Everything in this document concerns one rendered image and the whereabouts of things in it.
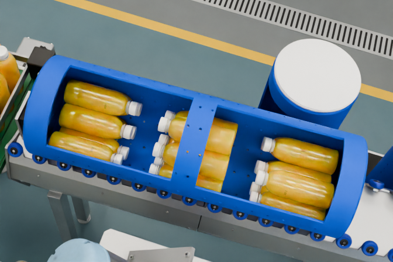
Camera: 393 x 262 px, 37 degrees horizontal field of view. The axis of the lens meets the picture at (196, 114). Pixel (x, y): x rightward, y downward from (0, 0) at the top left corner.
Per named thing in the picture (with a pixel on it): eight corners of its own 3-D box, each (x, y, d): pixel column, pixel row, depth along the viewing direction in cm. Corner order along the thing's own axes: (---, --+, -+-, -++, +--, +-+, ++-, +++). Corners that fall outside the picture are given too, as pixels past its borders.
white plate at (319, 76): (299, 24, 192) (298, 27, 193) (258, 81, 179) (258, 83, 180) (375, 65, 186) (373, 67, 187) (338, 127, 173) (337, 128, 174)
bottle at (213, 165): (230, 155, 159) (164, 138, 160) (230, 155, 152) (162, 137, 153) (223, 181, 158) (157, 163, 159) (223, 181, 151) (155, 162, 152)
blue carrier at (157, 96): (328, 253, 162) (363, 214, 138) (30, 170, 166) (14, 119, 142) (340, 165, 177) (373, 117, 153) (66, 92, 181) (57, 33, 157)
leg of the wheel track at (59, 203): (76, 255, 250) (61, 201, 196) (64, 251, 251) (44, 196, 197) (81, 242, 253) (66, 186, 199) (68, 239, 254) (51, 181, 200)
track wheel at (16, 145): (21, 146, 166) (24, 143, 168) (7, 142, 166) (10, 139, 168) (20, 159, 168) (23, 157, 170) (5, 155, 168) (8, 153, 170)
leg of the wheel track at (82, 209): (88, 226, 258) (75, 165, 204) (75, 222, 258) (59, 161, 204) (92, 213, 261) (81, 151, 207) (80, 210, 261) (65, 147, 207)
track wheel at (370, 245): (381, 245, 161) (379, 241, 163) (365, 241, 161) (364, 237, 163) (375, 259, 162) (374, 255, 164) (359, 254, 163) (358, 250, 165)
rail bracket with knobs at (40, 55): (49, 90, 186) (44, 73, 178) (27, 85, 187) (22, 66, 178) (60, 66, 191) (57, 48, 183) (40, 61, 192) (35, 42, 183)
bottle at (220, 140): (229, 155, 157) (163, 138, 158) (235, 130, 157) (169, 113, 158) (229, 156, 150) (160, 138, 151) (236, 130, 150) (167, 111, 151)
